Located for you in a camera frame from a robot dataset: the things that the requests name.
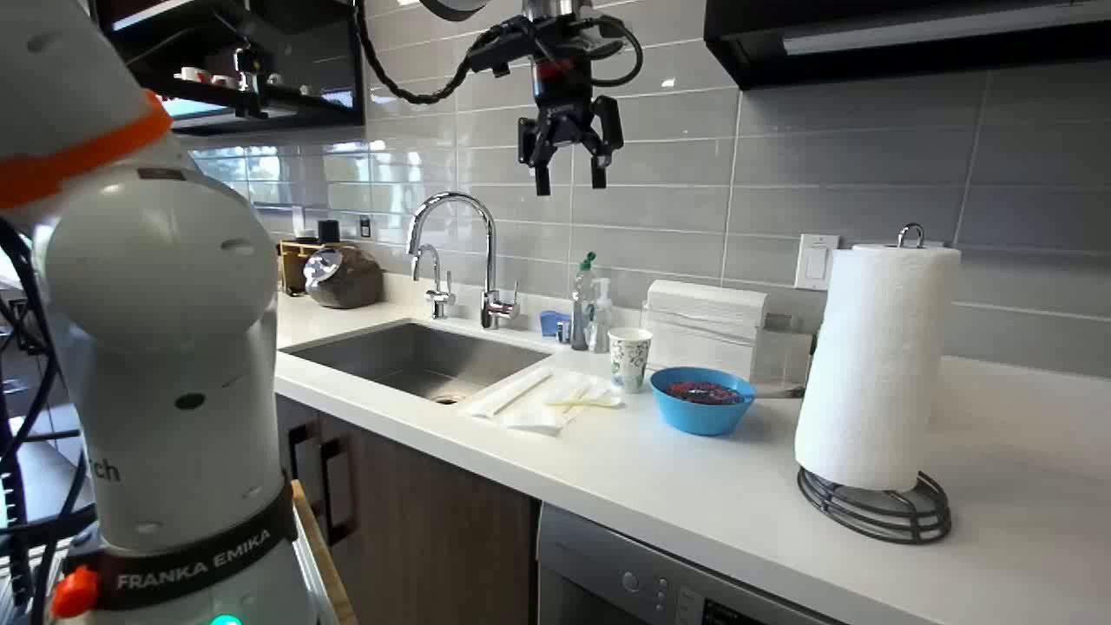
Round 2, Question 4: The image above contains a dark upper cabinet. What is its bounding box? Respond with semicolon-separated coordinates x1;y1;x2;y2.
90;0;366;137

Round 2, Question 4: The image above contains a wide wooden cabinet door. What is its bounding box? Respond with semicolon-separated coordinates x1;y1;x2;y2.
316;411;541;625

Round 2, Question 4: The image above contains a spoon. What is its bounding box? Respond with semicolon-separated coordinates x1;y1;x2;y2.
686;384;807;405

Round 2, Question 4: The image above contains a steel sink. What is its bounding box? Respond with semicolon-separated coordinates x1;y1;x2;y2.
280;319;554;406

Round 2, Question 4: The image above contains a blue bowl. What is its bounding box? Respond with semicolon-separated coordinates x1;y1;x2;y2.
648;365;757;438

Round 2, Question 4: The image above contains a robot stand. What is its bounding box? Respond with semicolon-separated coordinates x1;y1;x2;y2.
290;479;358;625

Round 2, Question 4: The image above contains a narrow wooden cabinet door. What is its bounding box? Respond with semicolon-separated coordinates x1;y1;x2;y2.
275;394;324;530

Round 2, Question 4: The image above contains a clear pump soap bottle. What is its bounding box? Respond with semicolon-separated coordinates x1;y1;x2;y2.
589;278;615;354

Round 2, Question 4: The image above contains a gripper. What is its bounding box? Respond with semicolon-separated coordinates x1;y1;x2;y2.
517;17;625;197

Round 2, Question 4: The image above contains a dish soap bottle green cap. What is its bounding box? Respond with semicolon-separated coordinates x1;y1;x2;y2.
569;252;599;352

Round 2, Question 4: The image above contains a pale yellow plastic utensil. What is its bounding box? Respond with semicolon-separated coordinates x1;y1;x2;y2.
545;385;623;411

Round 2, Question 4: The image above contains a white cloth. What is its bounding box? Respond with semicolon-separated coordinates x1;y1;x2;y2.
458;364;625;437

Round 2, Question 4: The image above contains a black cabinet door handle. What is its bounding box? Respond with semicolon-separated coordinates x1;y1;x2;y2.
287;422;319;506
320;436;359;547

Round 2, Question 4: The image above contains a small chrome tap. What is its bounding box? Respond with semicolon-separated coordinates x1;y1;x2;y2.
411;244;457;320

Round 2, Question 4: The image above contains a dark wire paper towel holder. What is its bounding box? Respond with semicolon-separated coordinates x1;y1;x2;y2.
796;222;953;546

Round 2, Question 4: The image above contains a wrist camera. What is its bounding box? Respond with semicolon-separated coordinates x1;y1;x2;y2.
467;26;536;77

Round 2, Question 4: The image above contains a stack of folded paper towels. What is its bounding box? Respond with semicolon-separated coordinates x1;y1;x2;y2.
641;279;770;384

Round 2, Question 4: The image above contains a patterned paper cup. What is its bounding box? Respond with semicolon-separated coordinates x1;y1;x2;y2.
607;326;654;395

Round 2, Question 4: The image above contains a black range hood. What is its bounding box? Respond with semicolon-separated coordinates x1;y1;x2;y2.
702;0;1111;91

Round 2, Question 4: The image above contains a wooden box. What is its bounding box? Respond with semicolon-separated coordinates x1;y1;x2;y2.
277;240;357;297

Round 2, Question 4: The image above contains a round brown pot with lid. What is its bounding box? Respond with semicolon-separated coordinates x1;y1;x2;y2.
303;245;385;311

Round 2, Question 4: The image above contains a grey dishwasher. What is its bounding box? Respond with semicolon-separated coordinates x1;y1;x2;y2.
536;503;845;625

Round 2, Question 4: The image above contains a tall chrome tap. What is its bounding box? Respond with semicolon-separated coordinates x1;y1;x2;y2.
407;192;521;330

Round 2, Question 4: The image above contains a white wall switch plate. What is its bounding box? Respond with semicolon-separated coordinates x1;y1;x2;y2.
793;233;841;293

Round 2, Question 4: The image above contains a white paper towel roll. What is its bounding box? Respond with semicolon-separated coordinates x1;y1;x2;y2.
793;244;963;493

